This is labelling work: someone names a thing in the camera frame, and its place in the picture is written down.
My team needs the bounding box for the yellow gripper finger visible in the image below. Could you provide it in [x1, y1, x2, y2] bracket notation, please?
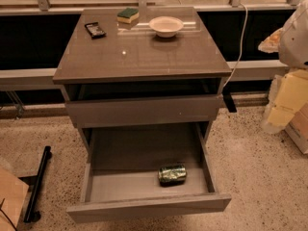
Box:
[258, 28, 282, 53]

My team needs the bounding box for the green soda can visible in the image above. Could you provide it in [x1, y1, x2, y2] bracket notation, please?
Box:
[158, 165, 187, 186]

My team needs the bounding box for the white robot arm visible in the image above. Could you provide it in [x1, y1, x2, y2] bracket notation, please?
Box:
[258, 0, 308, 69]

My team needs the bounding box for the closed top drawer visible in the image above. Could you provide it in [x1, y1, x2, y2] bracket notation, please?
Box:
[65, 95, 221, 128]

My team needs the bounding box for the grey drawer cabinet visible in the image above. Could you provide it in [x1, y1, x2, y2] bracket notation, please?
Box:
[54, 8, 231, 155]

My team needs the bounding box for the open middle drawer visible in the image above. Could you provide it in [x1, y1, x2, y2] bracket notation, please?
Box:
[67, 123, 231, 223]

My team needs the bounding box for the cardboard box right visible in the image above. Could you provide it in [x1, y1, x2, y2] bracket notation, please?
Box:
[285, 104, 308, 154]

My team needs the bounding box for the white bowl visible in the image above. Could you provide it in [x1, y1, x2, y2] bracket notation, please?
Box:
[149, 16, 184, 38]

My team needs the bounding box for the green yellow sponge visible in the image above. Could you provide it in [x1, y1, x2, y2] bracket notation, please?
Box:
[116, 8, 139, 24]

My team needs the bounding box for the black snack packet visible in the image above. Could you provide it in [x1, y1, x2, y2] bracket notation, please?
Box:
[85, 22, 106, 39]

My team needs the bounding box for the black metal bar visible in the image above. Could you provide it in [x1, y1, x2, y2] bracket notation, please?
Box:
[24, 145, 52, 223]

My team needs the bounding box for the brown board left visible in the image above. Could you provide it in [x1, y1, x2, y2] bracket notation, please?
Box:
[0, 167, 29, 231]

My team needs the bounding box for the white cable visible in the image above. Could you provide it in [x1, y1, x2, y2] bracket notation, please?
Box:
[221, 3, 249, 89]

